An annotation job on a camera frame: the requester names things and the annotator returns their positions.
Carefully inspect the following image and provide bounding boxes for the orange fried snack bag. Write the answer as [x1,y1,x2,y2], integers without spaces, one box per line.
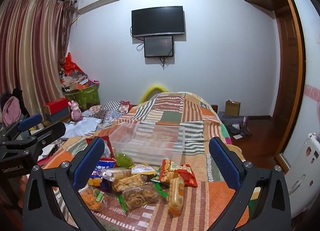
[79,185,107,212]

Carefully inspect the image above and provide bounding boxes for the blue cookie snack bag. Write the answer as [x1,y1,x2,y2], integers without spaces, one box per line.
[88,157,117,193]

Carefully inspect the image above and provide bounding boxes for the red foil chips bag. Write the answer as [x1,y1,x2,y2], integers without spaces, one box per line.
[99,136,114,158]

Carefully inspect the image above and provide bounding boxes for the long yellow cake pack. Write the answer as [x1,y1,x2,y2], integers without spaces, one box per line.
[168,176,184,216]

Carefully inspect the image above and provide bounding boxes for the clear bag twisted crisps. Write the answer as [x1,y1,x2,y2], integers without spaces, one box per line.
[118,182,169,213]

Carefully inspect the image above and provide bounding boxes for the red biscuit snack bag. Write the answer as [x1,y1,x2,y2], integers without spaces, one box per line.
[159,159,198,188]

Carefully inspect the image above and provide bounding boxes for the clear bag puffed rice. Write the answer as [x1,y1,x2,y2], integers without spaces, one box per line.
[112,174,147,192]

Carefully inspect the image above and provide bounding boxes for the long rice cracker pack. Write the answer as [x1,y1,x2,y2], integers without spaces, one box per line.
[99,168,131,182]

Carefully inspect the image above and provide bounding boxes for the red gift box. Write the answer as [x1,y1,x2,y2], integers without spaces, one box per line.
[43,97,68,115]

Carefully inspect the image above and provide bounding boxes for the white appliance with stickers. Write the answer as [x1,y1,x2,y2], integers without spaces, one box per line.
[285,133,320,217]

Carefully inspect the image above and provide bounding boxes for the white cloth on bed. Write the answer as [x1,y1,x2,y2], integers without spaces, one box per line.
[61,117,102,140]

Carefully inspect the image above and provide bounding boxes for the pink plush toy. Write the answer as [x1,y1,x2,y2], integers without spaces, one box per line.
[68,100,82,122]

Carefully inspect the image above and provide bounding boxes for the green storage box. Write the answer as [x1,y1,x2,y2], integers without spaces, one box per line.
[63,84,100,111]

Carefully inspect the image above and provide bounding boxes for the checkered patterned pillow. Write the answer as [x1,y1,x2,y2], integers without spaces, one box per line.
[89,100,131,122]

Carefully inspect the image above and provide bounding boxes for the red plastic bag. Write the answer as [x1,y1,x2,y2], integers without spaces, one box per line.
[62,53,83,75]

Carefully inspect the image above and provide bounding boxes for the green jelly cup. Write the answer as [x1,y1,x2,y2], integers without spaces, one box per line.
[116,153,133,168]

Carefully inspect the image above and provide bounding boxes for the brown cardboard box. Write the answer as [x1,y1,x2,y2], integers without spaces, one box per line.
[225,100,241,117]

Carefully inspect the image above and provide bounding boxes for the striped red beige curtain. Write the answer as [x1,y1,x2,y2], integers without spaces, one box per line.
[1,0,75,115]

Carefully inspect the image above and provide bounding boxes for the white yellow snack packet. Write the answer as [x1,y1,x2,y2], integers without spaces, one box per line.
[131,164,157,175]

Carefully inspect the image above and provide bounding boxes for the patchwork quilt bedspread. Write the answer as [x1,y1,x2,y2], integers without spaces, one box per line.
[46,92,242,230]

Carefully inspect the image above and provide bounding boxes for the clear plastic storage bin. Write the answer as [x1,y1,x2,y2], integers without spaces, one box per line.
[109,123,185,166]

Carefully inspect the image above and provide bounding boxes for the yellow curved headboard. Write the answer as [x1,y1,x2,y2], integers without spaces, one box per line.
[140,84,168,103]

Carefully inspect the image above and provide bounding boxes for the wooden door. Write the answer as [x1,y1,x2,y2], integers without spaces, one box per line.
[273,6,304,159]

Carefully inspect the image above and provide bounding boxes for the small black wall monitor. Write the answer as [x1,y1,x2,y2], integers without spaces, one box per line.
[144,35,174,58]

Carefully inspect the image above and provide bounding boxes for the large black wall television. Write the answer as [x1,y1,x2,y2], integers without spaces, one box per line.
[131,6,185,37]

